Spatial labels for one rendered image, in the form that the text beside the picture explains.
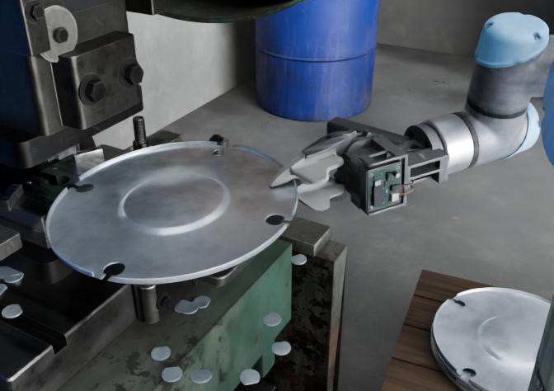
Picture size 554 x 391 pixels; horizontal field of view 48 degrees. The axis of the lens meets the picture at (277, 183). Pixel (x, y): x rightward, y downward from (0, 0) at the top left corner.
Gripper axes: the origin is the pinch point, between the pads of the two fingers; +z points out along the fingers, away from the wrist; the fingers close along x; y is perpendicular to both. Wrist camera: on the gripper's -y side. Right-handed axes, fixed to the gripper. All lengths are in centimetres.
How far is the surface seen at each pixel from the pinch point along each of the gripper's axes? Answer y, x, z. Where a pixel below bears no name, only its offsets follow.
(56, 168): -18.6, 0.2, 24.4
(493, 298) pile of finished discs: -11, 46, -47
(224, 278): 12.3, 1.5, 11.0
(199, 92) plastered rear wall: -219, 76, -44
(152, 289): 1.5, 8.6, 17.4
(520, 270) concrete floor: -52, 88, -96
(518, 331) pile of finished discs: -1, 45, -45
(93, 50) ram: -5.0, -18.7, 17.2
